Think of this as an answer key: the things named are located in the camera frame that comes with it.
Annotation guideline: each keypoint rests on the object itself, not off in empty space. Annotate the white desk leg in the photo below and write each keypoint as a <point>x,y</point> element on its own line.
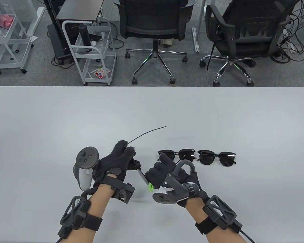
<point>35,22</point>
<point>195,40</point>

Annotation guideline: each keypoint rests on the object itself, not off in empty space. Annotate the black mesh office chair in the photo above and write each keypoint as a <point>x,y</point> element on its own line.
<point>152,25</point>
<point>243,48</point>

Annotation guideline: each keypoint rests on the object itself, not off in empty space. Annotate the person's left forearm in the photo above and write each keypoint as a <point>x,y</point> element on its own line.
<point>98,202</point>

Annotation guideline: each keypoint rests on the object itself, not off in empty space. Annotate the person's right forearm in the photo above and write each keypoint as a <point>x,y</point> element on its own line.
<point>197,215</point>

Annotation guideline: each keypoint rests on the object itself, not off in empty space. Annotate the black computer tower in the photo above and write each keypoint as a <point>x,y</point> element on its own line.
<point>58,43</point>

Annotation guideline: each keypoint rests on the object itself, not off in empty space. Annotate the dark brown side table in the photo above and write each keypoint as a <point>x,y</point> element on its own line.
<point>78,10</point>

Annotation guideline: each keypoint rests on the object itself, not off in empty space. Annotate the black aviator sunglasses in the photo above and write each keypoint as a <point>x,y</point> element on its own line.
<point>143,177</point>

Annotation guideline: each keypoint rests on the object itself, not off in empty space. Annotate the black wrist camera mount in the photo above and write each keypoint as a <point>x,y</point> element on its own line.
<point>124,193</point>

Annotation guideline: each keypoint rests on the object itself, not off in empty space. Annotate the small black device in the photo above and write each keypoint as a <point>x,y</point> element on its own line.
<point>96,37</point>

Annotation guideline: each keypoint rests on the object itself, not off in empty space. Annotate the green microfibre cloth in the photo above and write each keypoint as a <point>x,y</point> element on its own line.
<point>150,187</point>

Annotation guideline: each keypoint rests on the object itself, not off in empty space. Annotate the black caged tracker white label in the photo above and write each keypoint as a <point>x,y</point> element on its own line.
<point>73,210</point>

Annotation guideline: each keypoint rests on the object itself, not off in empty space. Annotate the black cylindrical bottle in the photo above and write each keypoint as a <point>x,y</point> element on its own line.
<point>84,35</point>

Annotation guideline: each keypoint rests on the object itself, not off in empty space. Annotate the pink cloth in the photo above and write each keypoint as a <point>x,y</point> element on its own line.
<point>3,20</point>

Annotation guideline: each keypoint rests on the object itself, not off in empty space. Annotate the person's right hand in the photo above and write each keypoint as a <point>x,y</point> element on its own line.
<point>159,174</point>

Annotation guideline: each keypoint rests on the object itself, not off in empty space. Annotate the black square sunglasses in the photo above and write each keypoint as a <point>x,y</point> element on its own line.
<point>228,158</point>

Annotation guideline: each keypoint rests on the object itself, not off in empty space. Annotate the white power strip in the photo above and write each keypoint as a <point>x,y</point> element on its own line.
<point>290,46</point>

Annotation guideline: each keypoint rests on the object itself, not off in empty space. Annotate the black sunglasses thin temples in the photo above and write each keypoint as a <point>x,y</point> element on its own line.
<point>186,154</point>

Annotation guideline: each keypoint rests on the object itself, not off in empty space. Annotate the person's left hand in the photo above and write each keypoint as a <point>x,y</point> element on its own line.
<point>111,164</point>

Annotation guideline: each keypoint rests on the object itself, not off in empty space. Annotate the white metal shelf cart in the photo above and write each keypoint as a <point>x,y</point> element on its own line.
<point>5,54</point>

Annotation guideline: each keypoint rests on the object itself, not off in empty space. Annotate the white paper tag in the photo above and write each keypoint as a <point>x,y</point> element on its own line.
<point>33,38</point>

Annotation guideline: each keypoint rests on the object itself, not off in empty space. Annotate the red white packet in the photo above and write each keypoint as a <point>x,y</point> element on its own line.
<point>101,73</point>

